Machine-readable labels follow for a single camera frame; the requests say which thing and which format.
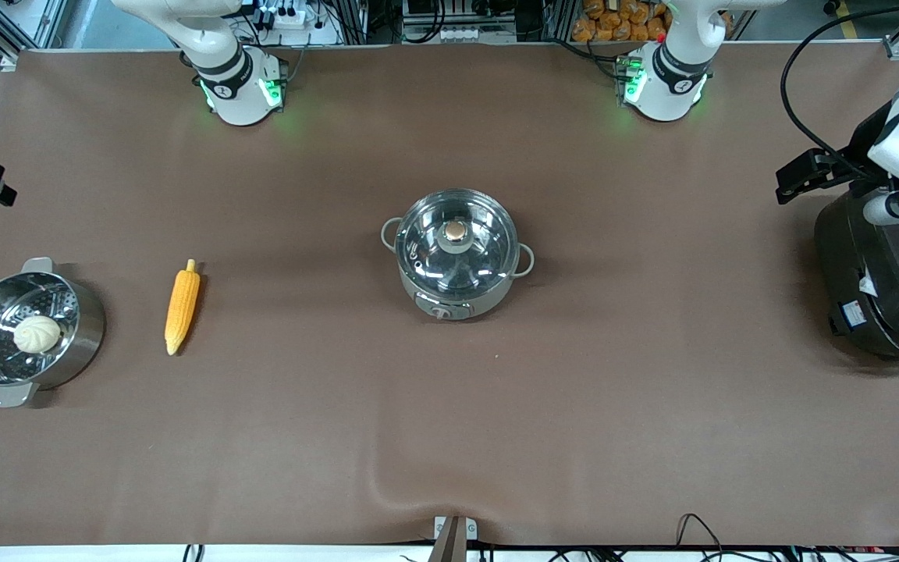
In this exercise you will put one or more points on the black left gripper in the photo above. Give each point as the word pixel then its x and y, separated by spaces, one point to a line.
pixel 861 148

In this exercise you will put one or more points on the yellow corn cob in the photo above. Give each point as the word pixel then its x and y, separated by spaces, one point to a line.
pixel 182 308

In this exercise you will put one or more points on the glass pot lid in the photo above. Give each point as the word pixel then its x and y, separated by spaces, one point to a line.
pixel 457 250

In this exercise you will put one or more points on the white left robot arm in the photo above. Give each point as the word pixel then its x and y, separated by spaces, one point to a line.
pixel 672 78

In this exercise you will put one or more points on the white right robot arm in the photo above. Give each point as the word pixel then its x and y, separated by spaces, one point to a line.
pixel 231 74

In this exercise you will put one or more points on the stainless steel steamer pot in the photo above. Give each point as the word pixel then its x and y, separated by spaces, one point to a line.
pixel 79 343

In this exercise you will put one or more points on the grey electric cooking pot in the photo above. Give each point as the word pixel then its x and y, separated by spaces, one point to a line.
pixel 449 306

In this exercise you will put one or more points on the black rice cooker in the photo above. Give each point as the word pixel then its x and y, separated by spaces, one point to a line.
pixel 879 297

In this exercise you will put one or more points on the white steamed bun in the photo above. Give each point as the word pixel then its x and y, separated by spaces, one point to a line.
pixel 36 334

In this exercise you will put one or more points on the bag of orange buns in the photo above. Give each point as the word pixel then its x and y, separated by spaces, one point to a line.
pixel 621 23

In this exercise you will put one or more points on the white power strip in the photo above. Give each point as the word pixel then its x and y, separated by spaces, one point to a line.
pixel 286 16
pixel 465 33

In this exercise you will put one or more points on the brown table mat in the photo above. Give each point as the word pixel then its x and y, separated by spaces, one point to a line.
pixel 449 429

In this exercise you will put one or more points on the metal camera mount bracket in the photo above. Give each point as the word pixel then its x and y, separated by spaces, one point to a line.
pixel 453 538

